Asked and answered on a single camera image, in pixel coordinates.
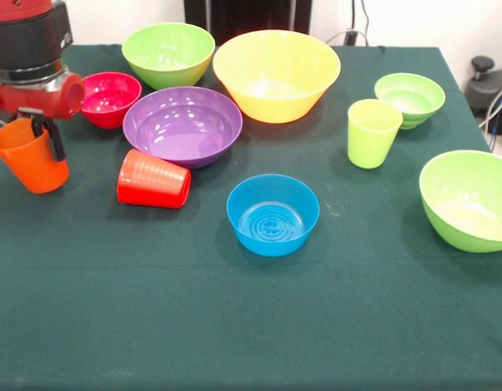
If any blue bowl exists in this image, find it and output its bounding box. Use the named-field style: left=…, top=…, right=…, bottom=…
left=226, top=174, right=321, bottom=257

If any purple bowl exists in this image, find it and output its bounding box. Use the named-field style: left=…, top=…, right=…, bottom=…
left=122, top=86, right=244, bottom=170

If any black knobbed stand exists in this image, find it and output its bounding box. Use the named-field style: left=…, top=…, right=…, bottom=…
left=466, top=55, right=502, bottom=135

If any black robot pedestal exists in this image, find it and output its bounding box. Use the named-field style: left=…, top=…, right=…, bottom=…
left=184, top=0, right=313, bottom=46

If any blue cable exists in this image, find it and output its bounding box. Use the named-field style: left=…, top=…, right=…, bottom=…
left=488, top=95, right=502, bottom=152

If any orange cup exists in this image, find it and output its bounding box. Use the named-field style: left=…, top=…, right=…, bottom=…
left=0, top=117, right=70, bottom=195

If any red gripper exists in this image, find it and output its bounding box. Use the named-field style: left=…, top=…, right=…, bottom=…
left=0, top=72, right=86, bottom=163

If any large yellow bowl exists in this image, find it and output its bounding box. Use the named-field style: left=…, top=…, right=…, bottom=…
left=212, top=29, right=341, bottom=124

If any red cup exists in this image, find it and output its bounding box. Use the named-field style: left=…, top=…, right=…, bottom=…
left=116, top=148, right=192, bottom=210

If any large light green bowl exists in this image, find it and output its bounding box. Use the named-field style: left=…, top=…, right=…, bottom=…
left=121, top=22, right=216, bottom=92
left=418, top=149, right=502, bottom=254

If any pink bowl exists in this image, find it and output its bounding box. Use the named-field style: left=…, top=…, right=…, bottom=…
left=79, top=72, right=143, bottom=130

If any dark green tablecloth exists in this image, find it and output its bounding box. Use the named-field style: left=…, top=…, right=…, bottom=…
left=0, top=43, right=502, bottom=391

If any small green bowl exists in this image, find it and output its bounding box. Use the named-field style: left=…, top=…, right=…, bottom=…
left=373, top=72, right=447, bottom=130

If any yellow-green cup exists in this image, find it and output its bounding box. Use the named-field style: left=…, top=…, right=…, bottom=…
left=347, top=99, right=404, bottom=169

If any black hanging cable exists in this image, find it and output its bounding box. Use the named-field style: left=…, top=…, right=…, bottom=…
left=359, top=0, right=371, bottom=34

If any grey cable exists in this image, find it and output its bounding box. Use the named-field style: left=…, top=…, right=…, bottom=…
left=478, top=82, right=502, bottom=128

